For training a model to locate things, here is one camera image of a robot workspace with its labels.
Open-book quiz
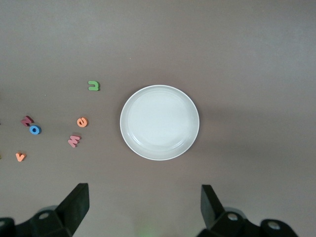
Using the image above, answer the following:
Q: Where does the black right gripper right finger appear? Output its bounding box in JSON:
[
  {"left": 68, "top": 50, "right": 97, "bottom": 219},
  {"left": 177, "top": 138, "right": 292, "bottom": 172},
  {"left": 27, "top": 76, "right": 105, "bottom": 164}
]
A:
[{"left": 197, "top": 184, "right": 299, "bottom": 237}]

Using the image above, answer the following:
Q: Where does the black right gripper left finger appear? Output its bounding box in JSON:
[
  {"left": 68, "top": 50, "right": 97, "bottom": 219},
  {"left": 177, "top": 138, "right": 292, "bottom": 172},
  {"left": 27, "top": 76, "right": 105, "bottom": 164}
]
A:
[{"left": 0, "top": 183, "right": 89, "bottom": 237}]

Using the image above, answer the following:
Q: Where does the pink foam letter w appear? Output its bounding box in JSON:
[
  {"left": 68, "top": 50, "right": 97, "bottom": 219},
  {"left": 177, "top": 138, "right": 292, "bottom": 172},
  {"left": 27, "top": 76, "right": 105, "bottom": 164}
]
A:
[{"left": 68, "top": 134, "right": 82, "bottom": 148}]

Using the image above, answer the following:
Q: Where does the dark red foam letter z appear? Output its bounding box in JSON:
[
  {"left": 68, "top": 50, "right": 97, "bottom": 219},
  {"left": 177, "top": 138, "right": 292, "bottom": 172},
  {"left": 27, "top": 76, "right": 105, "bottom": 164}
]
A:
[{"left": 20, "top": 116, "right": 35, "bottom": 127}]

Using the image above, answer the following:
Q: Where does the beige round plate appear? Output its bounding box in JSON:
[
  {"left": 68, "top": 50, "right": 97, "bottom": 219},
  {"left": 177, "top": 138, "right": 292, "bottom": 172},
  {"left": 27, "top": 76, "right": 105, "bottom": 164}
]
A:
[{"left": 119, "top": 84, "right": 200, "bottom": 161}]

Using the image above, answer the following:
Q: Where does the brown table cover sheet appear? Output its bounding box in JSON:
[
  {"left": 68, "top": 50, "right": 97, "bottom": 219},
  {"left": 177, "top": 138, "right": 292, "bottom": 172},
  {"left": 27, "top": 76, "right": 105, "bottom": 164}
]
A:
[{"left": 0, "top": 0, "right": 316, "bottom": 237}]

